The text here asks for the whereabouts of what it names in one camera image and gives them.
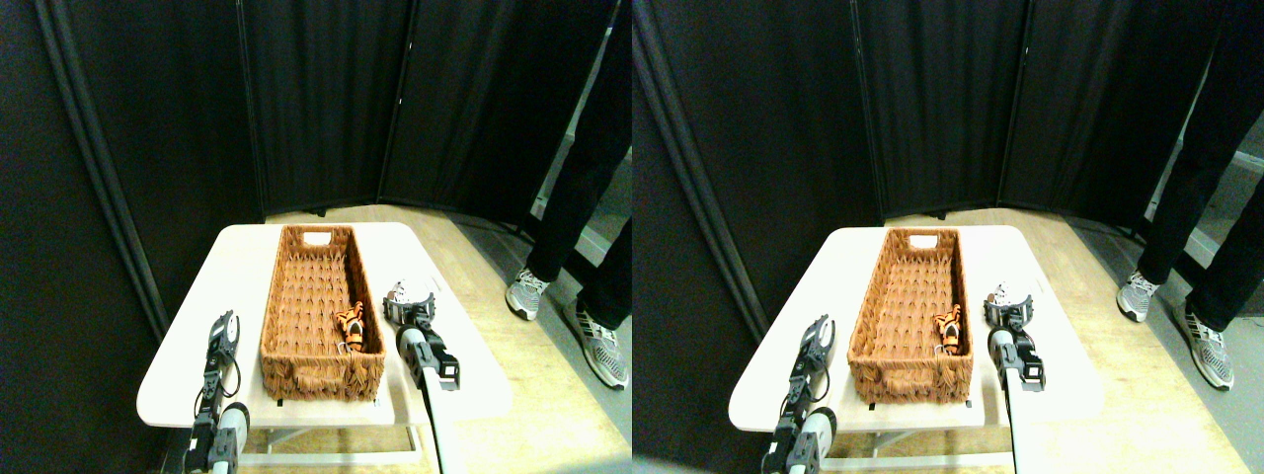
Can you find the grey curtain pole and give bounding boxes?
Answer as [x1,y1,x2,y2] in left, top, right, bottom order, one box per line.
[33,0,171,342]
[632,0,773,342]

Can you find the low white table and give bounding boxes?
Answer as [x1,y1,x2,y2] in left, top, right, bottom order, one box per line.
[136,222,514,467]
[729,225,1105,471]

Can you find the person's legs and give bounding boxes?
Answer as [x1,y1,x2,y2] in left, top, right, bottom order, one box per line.
[1117,0,1264,391]
[506,0,632,389]

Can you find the orange tiger toy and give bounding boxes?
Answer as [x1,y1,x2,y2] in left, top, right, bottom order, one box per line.
[336,302,366,354]
[933,308,964,355]

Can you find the white shelf unit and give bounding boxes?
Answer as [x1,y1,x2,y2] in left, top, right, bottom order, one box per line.
[531,39,632,266]
[1145,59,1264,268]

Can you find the brown wicker basket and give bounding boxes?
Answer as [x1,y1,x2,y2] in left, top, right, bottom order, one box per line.
[847,228,975,404]
[260,225,387,403]

